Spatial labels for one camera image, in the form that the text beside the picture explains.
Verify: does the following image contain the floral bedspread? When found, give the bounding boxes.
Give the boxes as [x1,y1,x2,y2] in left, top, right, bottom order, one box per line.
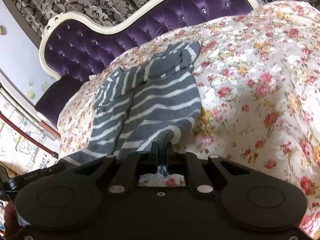
[58,1,319,236]

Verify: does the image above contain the purple tufted headboard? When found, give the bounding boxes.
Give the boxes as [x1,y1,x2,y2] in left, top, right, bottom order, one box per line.
[35,0,259,125]

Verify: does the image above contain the red pole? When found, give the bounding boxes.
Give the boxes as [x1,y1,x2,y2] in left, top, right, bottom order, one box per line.
[0,113,59,159]

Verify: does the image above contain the white cartoon storage box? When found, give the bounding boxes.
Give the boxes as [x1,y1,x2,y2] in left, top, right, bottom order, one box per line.
[1,97,60,178]

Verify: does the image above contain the grey white striped cardigan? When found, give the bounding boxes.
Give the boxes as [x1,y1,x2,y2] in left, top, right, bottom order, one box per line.
[61,41,201,169]

